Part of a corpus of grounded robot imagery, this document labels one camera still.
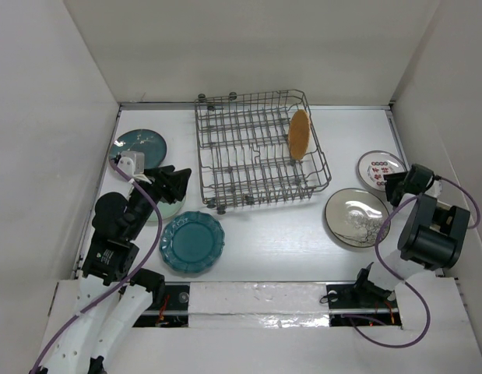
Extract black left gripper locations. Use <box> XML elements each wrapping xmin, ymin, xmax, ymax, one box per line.
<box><xmin>127</xmin><ymin>164</ymin><xmax>191</xmax><ymax>238</ymax></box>

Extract white plate red characters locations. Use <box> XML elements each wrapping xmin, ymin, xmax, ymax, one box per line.
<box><xmin>357</xmin><ymin>150</ymin><xmax>406</xmax><ymax>192</ymax></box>

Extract woven-pattern orange plate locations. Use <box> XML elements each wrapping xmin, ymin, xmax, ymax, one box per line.
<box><xmin>288</xmin><ymin>109</ymin><xmax>311</xmax><ymax>161</ymax></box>

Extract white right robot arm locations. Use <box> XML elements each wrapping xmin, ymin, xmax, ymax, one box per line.
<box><xmin>350</xmin><ymin>164</ymin><xmax>471</xmax><ymax>306</ymax></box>

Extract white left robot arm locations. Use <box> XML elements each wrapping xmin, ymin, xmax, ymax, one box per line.
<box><xmin>31</xmin><ymin>166</ymin><xmax>192</xmax><ymax>373</ymax></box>

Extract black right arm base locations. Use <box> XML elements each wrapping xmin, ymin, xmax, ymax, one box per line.
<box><xmin>319</xmin><ymin>284</ymin><xmax>402</xmax><ymax>327</ymax></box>

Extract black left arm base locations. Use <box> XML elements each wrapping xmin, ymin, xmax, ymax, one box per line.
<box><xmin>133</xmin><ymin>283</ymin><xmax>190</xmax><ymax>328</ymax></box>

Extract light green plate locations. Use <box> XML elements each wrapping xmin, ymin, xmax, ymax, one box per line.
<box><xmin>147</xmin><ymin>196</ymin><xmax>186</xmax><ymax>223</ymax></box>

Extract dark teal glazed plate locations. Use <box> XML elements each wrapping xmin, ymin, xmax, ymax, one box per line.
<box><xmin>108</xmin><ymin>129</ymin><xmax>167</xmax><ymax>171</ymax></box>

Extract cream plate tree drawing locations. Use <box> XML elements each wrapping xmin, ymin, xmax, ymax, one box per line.
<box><xmin>323</xmin><ymin>188</ymin><xmax>389</xmax><ymax>249</ymax></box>

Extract teal scalloped plate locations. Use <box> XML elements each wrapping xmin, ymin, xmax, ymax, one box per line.
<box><xmin>159</xmin><ymin>211</ymin><xmax>225</xmax><ymax>274</ymax></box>

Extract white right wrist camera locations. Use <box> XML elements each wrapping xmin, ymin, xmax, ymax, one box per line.
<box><xmin>427</xmin><ymin>179</ymin><xmax>442</xmax><ymax>198</ymax></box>

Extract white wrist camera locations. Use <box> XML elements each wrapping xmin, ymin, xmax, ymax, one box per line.
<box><xmin>427</xmin><ymin>179</ymin><xmax>442</xmax><ymax>198</ymax></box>
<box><xmin>115</xmin><ymin>151</ymin><xmax>145</xmax><ymax>176</ymax></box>

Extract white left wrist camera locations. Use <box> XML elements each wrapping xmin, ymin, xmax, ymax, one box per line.
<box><xmin>115</xmin><ymin>151</ymin><xmax>145</xmax><ymax>176</ymax></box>

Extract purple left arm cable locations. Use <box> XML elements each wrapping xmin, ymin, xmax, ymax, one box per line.
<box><xmin>31</xmin><ymin>158</ymin><xmax>166</xmax><ymax>374</ymax></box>

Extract grey wire dish rack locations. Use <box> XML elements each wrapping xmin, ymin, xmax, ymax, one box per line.
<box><xmin>194</xmin><ymin>90</ymin><xmax>332</xmax><ymax>214</ymax></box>

